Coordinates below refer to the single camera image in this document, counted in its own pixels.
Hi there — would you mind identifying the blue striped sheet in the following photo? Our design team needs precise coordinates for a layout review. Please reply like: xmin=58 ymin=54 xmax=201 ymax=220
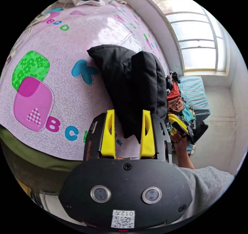
xmin=178 ymin=75 xmax=211 ymax=120

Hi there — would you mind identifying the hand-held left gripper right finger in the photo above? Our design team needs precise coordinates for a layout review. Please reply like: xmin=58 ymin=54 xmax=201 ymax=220
xmin=139 ymin=109 xmax=156 ymax=159

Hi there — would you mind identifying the window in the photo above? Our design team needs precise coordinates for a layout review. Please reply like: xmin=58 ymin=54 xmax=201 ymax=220
xmin=145 ymin=0 xmax=227 ymax=73

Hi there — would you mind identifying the pile of clothes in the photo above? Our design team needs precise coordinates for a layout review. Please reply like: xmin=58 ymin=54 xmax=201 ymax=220
xmin=165 ymin=71 xmax=196 ymax=155

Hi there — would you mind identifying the bed with pink printed sheet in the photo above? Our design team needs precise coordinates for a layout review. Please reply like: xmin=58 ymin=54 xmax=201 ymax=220
xmin=0 ymin=0 xmax=171 ymax=170

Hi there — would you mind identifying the person's right hand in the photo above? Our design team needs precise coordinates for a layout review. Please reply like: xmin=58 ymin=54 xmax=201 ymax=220
xmin=171 ymin=131 xmax=188 ymax=148

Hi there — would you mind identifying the black jacket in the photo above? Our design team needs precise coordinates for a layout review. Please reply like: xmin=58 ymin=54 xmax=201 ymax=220
xmin=87 ymin=45 xmax=168 ymax=144

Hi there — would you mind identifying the person's right forearm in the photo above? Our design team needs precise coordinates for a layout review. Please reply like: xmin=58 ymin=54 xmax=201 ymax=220
xmin=174 ymin=143 xmax=196 ymax=170

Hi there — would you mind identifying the white cloth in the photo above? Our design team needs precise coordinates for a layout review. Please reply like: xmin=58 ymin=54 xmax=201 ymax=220
xmin=73 ymin=0 xmax=106 ymax=7

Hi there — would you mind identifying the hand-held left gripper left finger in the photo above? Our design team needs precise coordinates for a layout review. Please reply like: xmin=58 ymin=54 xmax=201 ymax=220
xmin=100 ymin=109 xmax=116 ymax=159

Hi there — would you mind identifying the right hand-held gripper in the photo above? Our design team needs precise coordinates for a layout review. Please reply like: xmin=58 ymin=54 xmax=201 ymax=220
xmin=167 ymin=113 xmax=209 ymax=144

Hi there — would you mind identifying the person's body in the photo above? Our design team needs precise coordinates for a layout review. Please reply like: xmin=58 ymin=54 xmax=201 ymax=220
xmin=174 ymin=165 xmax=235 ymax=220

